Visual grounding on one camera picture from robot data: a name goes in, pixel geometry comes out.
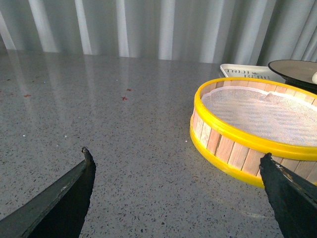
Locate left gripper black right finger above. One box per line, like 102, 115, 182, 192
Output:
260, 153, 317, 238

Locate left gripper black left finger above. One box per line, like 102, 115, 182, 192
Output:
0, 147, 96, 238

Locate white steamed bun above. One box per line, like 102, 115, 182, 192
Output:
312, 72, 317, 84

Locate beige plate black rim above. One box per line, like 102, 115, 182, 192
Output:
268, 59, 317, 94

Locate white bear serving tray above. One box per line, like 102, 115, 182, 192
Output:
220, 64, 285, 83

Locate white steamer liner cloth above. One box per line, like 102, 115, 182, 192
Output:
202, 86, 317, 146

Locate bamboo steamer yellow rims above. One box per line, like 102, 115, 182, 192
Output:
190, 77, 317, 187

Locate grey pleated curtain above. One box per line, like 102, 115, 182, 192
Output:
0, 0, 317, 65

